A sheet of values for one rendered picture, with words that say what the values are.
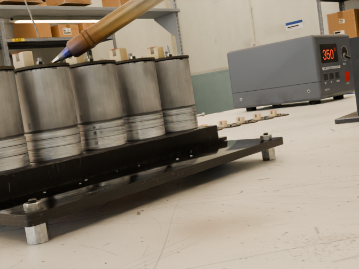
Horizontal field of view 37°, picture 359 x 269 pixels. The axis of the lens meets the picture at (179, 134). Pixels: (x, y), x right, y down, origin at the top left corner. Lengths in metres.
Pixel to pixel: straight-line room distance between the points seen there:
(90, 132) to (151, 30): 6.12
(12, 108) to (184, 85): 0.11
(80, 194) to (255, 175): 0.09
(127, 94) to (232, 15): 5.83
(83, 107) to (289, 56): 0.55
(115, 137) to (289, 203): 0.10
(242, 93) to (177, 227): 0.66
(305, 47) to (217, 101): 5.52
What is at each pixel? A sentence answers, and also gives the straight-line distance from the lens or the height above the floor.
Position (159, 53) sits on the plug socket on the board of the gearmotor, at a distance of 0.29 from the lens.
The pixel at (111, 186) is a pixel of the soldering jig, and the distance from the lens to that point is 0.20.
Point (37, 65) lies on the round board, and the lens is 0.23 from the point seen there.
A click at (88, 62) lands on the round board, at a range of 0.25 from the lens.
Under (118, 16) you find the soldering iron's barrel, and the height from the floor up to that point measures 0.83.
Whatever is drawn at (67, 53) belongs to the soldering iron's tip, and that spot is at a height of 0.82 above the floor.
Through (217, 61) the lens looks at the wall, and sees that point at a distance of 6.24.
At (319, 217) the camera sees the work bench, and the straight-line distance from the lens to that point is 0.16.
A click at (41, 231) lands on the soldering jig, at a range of 0.18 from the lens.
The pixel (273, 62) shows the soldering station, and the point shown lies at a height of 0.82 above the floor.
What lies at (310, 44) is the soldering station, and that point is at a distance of 0.76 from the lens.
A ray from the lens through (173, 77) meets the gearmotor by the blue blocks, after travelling 0.29.
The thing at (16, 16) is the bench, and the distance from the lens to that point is 3.07.
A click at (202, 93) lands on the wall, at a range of 6.41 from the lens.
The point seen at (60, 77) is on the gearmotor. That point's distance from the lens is 0.23.
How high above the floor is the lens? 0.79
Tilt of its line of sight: 4 degrees down
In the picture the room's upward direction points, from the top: 8 degrees counter-clockwise
